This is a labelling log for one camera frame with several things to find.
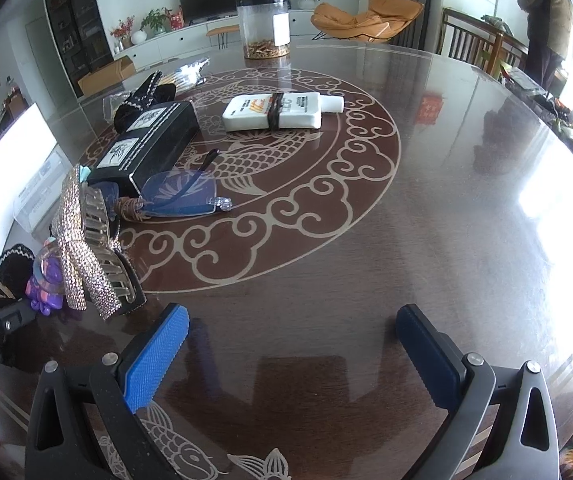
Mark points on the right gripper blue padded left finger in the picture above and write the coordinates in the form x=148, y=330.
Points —
x=61, y=443

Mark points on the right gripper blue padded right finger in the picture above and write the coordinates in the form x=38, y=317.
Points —
x=523, y=441

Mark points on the rhinestone bow hair claw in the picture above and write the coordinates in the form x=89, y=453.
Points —
x=96, y=272

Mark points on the black beaded hair clip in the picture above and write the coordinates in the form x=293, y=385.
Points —
x=15, y=271

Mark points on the purple octopus toy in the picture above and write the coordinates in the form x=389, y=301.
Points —
x=45, y=287

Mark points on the clear plastic storage box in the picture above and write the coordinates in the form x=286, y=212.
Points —
x=41, y=192

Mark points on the rimless glasses with brown tie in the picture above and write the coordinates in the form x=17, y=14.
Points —
x=191, y=193

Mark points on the black rectangular box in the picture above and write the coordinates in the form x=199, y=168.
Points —
x=151, y=145

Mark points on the black studded hair accessory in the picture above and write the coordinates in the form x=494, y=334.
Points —
x=151, y=92

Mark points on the cardboard box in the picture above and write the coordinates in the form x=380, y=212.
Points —
x=104, y=78

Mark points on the red flower vase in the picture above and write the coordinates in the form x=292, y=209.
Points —
x=122, y=32

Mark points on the black bookshelf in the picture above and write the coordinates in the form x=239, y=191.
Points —
x=79, y=37

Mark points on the white lotion bottle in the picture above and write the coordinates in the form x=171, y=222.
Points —
x=278, y=110

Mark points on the white tv cabinet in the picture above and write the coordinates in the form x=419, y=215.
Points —
x=179, y=43

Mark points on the small wooden bench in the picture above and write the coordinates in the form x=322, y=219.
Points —
x=221, y=34

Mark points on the clear plastic jar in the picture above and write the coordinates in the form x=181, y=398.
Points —
x=264, y=28

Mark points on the wooden chair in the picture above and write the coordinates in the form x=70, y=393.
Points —
x=479, y=43

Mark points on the person in brown jacket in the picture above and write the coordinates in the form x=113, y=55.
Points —
x=549, y=25

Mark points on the orange lounge chair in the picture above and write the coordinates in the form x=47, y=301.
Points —
x=381, y=22

